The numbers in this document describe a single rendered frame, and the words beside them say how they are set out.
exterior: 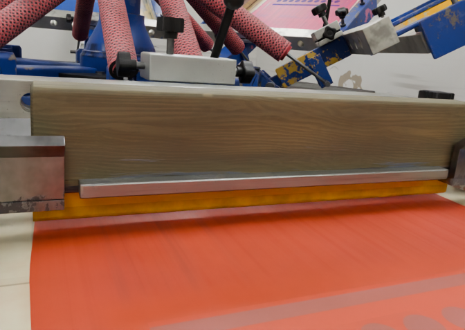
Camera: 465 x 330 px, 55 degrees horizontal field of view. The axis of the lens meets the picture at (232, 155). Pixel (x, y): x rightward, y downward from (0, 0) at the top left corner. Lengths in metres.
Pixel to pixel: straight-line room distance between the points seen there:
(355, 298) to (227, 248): 0.09
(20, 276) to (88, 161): 0.09
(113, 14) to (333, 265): 0.65
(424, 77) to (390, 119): 2.61
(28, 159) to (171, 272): 0.12
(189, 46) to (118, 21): 0.13
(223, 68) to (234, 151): 0.29
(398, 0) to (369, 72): 0.51
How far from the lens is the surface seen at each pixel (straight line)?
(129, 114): 0.33
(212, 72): 0.63
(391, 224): 0.42
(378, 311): 0.28
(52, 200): 0.32
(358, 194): 0.45
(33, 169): 0.32
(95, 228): 0.35
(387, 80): 3.27
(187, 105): 0.34
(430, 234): 0.42
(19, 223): 0.37
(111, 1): 0.90
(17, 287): 0.28
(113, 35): 0.82
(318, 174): 0.39
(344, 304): 0.28
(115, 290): 0.27
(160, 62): 0.61
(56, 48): 4.45
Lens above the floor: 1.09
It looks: 14 degrees down
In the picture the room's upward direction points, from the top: 5 degrees clockwise
